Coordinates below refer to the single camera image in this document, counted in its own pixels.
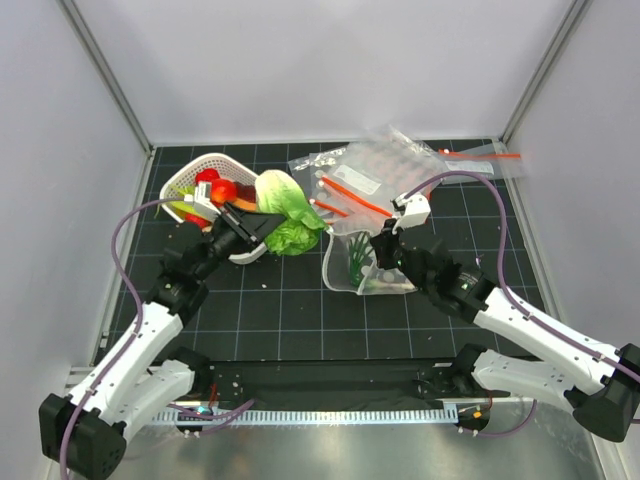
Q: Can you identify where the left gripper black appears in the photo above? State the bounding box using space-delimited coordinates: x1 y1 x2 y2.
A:
193 201 284 282

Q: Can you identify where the green lettuce head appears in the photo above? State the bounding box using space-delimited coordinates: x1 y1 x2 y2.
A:
255 169 328 256

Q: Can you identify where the white perforated plastic basket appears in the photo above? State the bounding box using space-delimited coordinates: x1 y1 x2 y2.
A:
159 153 267 265

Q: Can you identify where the clear dotted zip bag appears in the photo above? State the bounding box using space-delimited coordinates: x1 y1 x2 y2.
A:
322 215 416 296

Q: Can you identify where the green onion stalk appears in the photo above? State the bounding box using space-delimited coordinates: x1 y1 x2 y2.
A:
347 231 392 295

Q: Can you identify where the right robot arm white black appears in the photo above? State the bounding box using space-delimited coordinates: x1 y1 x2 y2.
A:
370 223 639 442

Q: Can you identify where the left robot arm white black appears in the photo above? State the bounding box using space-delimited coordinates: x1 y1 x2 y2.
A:
38 204 286 479

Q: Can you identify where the pile of zip bags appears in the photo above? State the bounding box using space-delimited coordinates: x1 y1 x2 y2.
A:
287 124 446 236

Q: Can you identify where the flat zip bag red zipper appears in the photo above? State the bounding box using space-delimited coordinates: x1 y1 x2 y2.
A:
438 144 527 181

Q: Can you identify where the dark red sausage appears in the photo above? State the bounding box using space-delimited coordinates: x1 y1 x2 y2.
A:
236 183 256 203

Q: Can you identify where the orange red tomato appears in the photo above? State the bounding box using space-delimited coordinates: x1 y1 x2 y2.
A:
210 178 238 205

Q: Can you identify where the red chili pepper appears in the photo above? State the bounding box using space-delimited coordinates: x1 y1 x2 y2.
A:
185 168 220 229

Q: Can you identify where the black grid cutting mat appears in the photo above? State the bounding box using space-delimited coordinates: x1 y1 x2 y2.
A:
94 142 545 362

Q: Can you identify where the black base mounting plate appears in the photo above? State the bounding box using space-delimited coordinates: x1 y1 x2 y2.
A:
179 359 491 412

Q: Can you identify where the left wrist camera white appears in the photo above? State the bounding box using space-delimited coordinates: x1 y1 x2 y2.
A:
183 182 220 221

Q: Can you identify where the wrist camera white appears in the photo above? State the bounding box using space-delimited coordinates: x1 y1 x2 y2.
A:
183 182 220 221
392 193 431 233

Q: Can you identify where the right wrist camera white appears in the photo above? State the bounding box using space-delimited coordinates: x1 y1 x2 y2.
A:
392 193 431 233

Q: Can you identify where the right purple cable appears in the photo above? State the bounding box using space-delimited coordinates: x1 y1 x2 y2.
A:
399 170 640 439

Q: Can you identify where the purple cable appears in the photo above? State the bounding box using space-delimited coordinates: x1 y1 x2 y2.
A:
399 170 640 439
58 197 256 480

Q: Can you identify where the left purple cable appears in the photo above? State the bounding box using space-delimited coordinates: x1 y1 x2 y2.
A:
58 197 256 480

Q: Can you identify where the slotted cable duct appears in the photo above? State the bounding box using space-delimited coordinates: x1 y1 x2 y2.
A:
149 404 458 428

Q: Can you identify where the left aluminium frame post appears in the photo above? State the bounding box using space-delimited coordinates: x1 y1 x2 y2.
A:
57 0 153 156

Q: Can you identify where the aluminium frame post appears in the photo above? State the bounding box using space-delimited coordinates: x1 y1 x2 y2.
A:
57 0 153 156
499 0 593 144

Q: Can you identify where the right aluminium frame post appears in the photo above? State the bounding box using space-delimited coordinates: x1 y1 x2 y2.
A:
499 0 593 144

